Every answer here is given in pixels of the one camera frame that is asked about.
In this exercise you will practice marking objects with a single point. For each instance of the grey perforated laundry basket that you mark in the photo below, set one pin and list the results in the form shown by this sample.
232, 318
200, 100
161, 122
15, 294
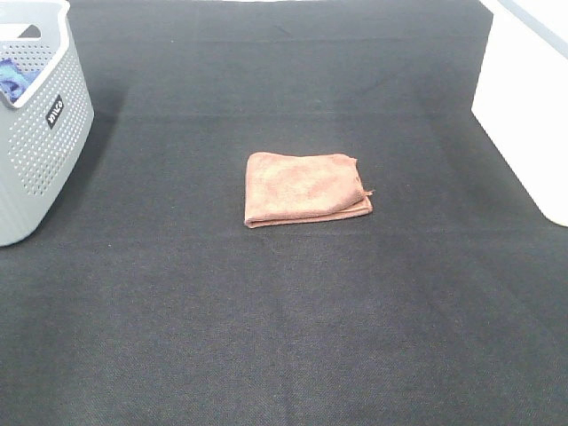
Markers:
43, 131

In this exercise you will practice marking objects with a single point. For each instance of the brown microfiber towel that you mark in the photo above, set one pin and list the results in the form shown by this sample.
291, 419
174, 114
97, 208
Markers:
284, 189

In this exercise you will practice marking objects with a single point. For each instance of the white storage box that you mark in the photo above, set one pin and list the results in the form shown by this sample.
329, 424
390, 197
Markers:
521, 97

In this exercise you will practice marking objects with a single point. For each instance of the blue cloth in basket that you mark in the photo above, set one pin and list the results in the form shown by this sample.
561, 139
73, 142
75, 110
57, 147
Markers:
15, 82

